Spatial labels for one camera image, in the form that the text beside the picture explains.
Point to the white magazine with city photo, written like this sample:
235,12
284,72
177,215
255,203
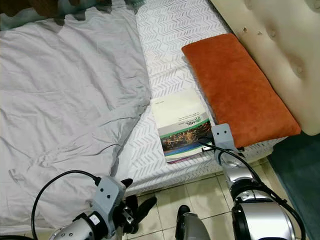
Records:
180,112

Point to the orange pillow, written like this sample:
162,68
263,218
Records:
240,87

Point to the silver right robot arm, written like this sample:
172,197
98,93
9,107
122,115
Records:
240,172

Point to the dark teal floor mat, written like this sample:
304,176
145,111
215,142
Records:
297,170

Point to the grey duvet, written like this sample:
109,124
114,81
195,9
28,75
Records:
70,100

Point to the white patterned mattress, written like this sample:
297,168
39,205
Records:
172,40

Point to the cream tufted headboard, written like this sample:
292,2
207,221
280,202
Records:
280,35

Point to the grey green scalloped fabric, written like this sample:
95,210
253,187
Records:
25,20

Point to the brown curtain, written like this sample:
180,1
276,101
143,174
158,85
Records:
40,5

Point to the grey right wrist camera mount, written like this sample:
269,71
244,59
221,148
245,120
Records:
222,136

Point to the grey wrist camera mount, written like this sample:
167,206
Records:
222,136
109,195

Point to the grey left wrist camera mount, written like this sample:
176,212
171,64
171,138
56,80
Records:
109,195

